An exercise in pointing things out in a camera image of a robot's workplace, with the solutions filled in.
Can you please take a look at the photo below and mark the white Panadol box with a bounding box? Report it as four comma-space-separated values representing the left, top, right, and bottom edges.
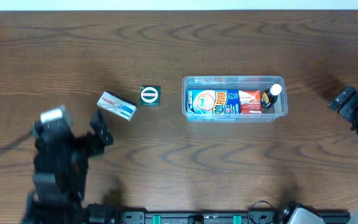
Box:
97, 91, 137, 121

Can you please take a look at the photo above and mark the green square box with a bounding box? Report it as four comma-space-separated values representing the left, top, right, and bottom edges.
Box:
139, 86, 161, 106

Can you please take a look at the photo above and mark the dark bottle white cap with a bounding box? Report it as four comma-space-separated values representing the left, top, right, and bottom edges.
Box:
261, 84, 282, 109

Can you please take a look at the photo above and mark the blue Cool Fever box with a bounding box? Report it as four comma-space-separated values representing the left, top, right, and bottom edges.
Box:
186, 90, 241, 115

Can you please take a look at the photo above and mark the red Panadol ActiFast box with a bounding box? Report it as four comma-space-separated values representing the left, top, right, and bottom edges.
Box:
239, 90, 262, 114

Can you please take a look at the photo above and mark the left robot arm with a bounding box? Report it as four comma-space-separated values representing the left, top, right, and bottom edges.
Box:
22, 106, 120, 223

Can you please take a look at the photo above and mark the clear plastic container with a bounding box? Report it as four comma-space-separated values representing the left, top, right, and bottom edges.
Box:
181, 76, 288, 123

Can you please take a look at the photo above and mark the left camera cable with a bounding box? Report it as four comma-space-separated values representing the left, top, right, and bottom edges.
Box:
0, 132, 35, 169

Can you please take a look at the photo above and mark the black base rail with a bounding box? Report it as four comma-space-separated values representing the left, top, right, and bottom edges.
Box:
85, 203, 351, 224

